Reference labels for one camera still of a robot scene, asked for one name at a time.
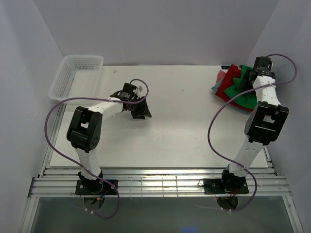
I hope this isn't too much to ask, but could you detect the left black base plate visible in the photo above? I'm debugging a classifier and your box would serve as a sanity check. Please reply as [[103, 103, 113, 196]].
[[75, 180, 117, 196]]

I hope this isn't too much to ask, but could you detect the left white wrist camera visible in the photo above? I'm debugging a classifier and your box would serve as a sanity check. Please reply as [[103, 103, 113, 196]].
[[136, 86, 143, 95]]

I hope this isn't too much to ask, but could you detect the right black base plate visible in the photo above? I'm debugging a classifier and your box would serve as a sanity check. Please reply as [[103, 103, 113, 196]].
[[203, 177, 249, 194]]

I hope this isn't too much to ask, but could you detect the blue folded cloth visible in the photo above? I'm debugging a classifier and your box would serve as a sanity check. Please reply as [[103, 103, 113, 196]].
[[211, 78, 249, 115]]

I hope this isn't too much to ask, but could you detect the green t shirt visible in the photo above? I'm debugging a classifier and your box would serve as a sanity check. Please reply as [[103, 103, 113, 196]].
[[223, 64, 258, 112]]

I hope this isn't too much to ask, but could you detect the pink folded cloth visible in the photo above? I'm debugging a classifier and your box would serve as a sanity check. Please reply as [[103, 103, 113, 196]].
[[216, 70, 226, 83]]

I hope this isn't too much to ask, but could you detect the red t shirt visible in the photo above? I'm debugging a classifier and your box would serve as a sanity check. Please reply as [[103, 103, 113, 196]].
[[215, 64, 257, 112]]

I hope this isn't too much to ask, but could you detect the white plastic basket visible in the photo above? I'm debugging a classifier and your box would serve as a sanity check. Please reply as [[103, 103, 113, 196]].
[[48, 55, 104, 105]]

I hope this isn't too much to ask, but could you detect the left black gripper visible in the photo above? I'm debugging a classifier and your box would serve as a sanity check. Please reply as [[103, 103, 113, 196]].
[[128, 96, 152, 120]]

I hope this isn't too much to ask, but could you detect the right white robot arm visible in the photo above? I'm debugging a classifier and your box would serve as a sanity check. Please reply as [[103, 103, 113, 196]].
[[219, 56, 289, 193]]

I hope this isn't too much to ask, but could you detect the aluminium rail frame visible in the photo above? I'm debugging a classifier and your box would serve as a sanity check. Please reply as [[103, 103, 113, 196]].
[[30, 103, 291, 198]]

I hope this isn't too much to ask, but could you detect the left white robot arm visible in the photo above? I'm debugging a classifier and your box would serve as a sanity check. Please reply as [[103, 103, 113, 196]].
[[67, 82, 152, 194]]

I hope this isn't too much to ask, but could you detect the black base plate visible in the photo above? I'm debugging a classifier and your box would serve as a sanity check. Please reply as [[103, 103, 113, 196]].
[[75, 180, 117, 196], [203, 177, 249, 194]]

